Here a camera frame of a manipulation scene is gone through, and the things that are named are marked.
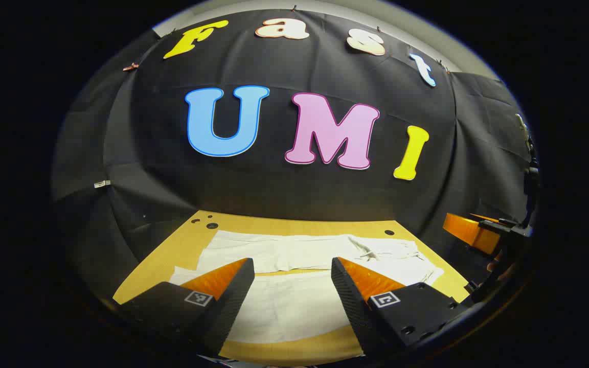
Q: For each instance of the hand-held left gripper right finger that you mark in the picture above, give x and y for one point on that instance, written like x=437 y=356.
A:
x=350 y=301

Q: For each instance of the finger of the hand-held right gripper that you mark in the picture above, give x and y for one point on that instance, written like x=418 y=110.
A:
x=471 y=232

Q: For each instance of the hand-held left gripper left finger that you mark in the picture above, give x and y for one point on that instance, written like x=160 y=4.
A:
x=233 y=296

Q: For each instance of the white jeans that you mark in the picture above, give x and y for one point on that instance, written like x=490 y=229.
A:
x=294 y=301

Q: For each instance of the black backdrop cloth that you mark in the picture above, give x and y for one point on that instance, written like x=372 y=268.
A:
x=284 y=189

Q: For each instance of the small white tag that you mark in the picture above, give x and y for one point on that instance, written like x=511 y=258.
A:
x=102 y=183

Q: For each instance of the small reddish cloth clip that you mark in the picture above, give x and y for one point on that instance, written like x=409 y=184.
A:
x=131 y=66

